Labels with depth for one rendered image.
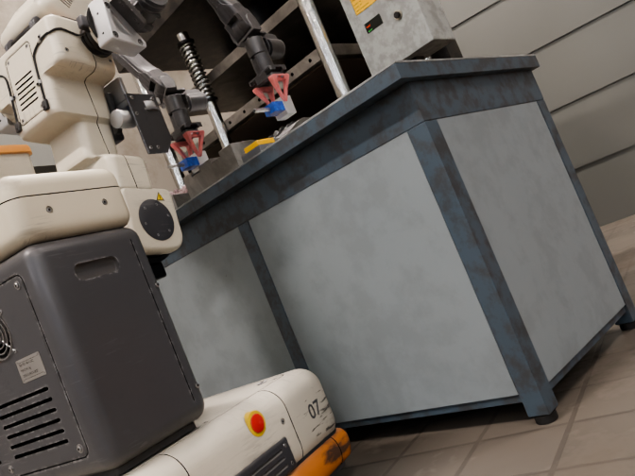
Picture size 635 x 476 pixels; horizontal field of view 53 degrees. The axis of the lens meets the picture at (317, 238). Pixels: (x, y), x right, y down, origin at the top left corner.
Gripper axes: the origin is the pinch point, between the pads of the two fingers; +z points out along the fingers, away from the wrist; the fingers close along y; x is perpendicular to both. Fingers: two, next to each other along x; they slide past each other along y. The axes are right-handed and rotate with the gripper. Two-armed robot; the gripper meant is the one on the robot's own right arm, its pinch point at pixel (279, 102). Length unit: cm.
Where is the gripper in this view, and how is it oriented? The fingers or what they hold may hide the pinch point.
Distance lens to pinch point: 183.8
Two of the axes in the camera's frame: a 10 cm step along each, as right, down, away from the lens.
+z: 3.8, 9.2, -0.6
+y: -6.5, 3.2, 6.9
